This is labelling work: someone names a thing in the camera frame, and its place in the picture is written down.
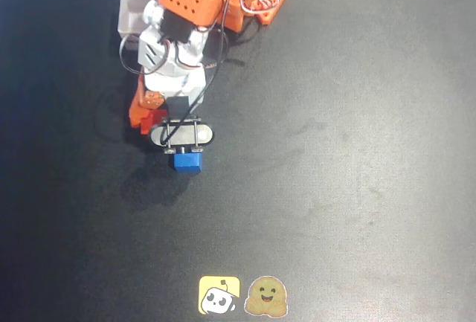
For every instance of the blue cube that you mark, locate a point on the blue cube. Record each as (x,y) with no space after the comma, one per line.
(187,164)

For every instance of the white open box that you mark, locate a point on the white open box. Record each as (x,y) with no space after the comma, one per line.
(130,9)

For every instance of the black table mat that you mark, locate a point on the black table mat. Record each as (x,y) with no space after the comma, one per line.
(334,151)

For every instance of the yellow robot face sticker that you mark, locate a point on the yellow robot face sticker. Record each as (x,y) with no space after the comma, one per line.
(219,296)

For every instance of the hugging face emoji sticker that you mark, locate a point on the hugging face emoji sticker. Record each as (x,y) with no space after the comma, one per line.
(266,297)

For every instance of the oval black silver camera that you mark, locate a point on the oval black silver camera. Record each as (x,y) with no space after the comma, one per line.
(202,134)

